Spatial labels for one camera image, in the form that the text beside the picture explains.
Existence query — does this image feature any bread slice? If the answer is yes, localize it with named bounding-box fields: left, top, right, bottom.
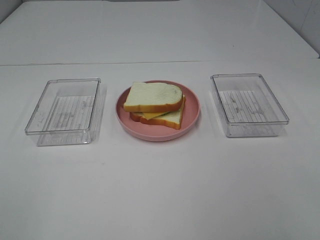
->
left=123, top=82, right=183, bottom=113
left=129, top=94, right=186, bottom=130

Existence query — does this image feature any clear plastic tray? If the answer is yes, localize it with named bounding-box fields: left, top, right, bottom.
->
left=210, top=73, right=290, bottom=138
left=24, top=78, right=101, bottom=147

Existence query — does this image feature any left clear plastic tray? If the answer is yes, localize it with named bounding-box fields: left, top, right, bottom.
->
left=24, top=78, right=101, bottom=147

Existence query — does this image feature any yellow cheese slice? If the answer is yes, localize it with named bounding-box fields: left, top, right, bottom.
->
left=142, top=112, right=167, bottom=120

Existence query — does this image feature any right clear plastic tray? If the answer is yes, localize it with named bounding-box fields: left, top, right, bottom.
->
left=210, top=73, right=290, bottom=138

